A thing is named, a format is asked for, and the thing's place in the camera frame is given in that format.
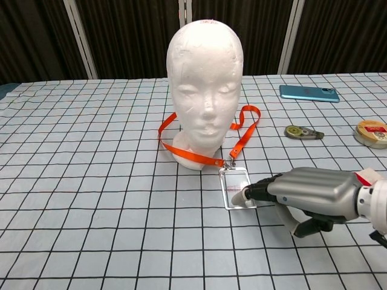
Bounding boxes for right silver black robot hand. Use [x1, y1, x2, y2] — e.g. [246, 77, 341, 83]
[230, 167, 363, 239]

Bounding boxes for clear white badge holder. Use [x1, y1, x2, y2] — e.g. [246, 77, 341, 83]
[218, 167, 258, 211]

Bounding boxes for orange lanyard strap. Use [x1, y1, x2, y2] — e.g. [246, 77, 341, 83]
[158, 105, 261, 169]

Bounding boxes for white foam mannequin head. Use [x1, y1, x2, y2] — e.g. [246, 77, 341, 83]
[166, 19, 244, 172]

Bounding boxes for small red white box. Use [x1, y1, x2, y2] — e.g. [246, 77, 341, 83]
[353, 169, 383, 187]

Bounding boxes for grey correction tape dispenser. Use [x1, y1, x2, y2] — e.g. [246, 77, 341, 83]
[284, 124, 325, 141]

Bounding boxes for round tape roll red label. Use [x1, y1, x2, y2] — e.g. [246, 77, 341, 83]
[353, 119, 387, 149]

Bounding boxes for light blue smartphone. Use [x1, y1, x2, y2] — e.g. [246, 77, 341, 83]
[279, 84, 340, 103]

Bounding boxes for white black checkered tablecloth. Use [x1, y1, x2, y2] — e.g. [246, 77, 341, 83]
[0, 72, 387, 290]

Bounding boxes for black folding screen white frames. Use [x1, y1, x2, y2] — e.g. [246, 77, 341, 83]
[0, 0, 387, 86]

